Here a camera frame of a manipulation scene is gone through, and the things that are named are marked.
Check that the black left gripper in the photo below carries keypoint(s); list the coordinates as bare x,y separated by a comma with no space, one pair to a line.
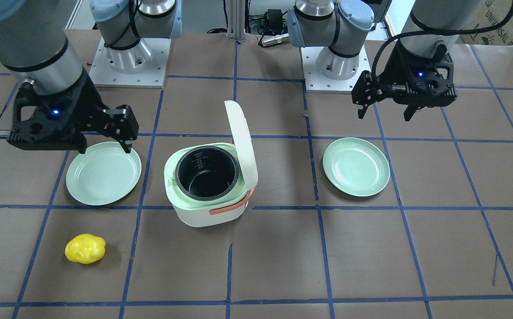
390,74

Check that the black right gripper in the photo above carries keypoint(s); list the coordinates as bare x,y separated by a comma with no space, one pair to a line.
88,103

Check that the white rice cooker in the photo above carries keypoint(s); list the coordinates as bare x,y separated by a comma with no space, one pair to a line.
213,183

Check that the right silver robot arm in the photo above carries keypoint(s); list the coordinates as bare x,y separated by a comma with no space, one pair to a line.
34,45

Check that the green plate near right arm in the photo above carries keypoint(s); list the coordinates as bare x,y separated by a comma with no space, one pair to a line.
103,174

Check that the green plate near left arm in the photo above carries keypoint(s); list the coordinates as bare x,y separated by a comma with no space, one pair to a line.
356,167

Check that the yellow toy potato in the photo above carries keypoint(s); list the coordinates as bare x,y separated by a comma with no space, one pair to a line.
85,249

